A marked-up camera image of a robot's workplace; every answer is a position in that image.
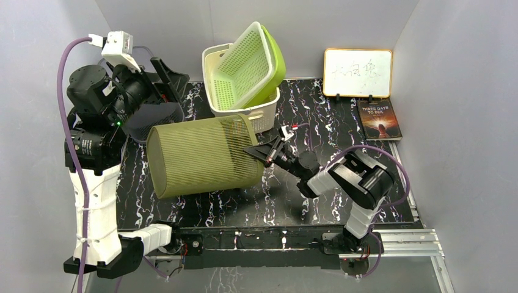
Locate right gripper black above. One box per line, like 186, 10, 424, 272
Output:
243, 136, 305, 179

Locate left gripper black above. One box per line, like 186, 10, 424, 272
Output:
106, 57, 188, 126

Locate grey slatted bin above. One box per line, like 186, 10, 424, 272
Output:
122, 102, 184, 145

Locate olive green slatted bin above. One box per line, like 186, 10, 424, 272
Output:
146, 114, 264, 199

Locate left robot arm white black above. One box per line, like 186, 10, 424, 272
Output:
64, 57, 189, 279

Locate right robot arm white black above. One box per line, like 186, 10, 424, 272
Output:
244, 137, 395, 253

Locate cream perforated storage basket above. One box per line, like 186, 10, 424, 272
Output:
202, 43, 280, 134

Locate pale green colander basket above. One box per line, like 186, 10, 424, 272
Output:
210, 21, 265, 110

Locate lime green plastic basin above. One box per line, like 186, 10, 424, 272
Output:
244, 24, 286, 107

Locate dark book three days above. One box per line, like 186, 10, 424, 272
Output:
357, 98, 403, 141

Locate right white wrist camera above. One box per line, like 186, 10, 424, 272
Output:
279, 125, 297, 142

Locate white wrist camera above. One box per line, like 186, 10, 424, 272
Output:
279, 125, 297, 142
88, 31, 141, 73

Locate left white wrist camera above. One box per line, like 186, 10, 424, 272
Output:
88, 31, 141, 73

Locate small whiteboard orange frame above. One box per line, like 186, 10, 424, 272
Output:
322, 48, 393, 98

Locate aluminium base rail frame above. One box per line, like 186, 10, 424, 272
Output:
74, 139, 456, 293

